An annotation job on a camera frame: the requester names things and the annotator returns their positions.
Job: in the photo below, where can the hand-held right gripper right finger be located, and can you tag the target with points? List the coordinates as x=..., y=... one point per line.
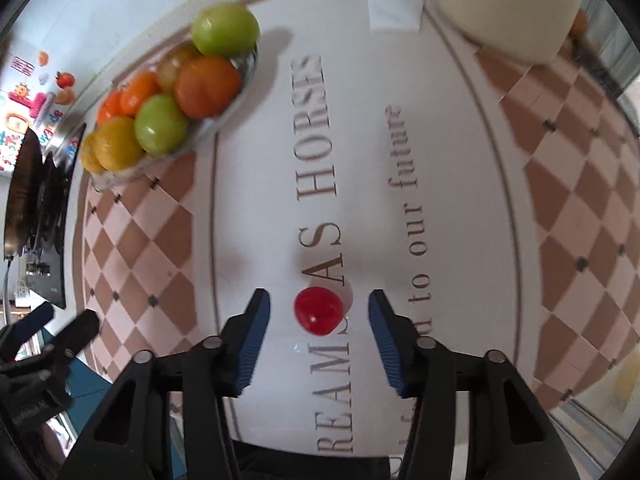
x=387, y=340

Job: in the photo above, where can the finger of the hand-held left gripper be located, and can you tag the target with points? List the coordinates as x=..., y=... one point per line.
x=30, y=322
x=75, y=332

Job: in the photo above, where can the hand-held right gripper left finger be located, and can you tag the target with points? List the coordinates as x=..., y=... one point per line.
x=255, y=340

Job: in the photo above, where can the red cherry tomato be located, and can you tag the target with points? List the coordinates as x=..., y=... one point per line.
x=317, y=310

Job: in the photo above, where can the yellow citrus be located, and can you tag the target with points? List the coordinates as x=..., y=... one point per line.
x=87, y=155
x=119, y=144

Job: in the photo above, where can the green apple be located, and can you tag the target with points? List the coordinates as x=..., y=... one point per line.
x=226, y=29
x=160, y=124

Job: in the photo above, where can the floral ceramic plate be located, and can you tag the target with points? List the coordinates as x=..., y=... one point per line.
x=227, y=115

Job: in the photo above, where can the orange tangerine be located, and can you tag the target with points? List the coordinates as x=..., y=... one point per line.
x=139, y=91
x=107, y=105

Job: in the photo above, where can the red orange tomato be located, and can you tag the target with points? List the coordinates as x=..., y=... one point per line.
x=207, y=86

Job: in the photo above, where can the brown red apple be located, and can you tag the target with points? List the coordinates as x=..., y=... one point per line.
x=172, y=65

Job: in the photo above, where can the person's left forearm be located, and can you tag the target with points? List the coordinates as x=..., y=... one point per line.
x=47, y=442

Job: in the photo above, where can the white cup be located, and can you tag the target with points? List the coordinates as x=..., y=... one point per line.
x=20, y=291

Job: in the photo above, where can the black gas stove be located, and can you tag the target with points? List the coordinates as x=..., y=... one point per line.
x=47, y=270

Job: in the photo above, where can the black wok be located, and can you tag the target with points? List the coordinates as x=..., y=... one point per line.
x=25, y=195

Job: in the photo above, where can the checkered table mat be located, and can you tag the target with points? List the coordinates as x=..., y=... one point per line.
x=450, y=185

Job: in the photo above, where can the white tissue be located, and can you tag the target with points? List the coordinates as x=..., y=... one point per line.
x=395, y=2

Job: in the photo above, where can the cream utensil holder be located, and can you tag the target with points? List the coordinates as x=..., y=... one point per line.
x=505, y=5

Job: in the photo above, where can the colourful wall stickers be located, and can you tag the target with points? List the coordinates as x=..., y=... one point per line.
x=30, y=105

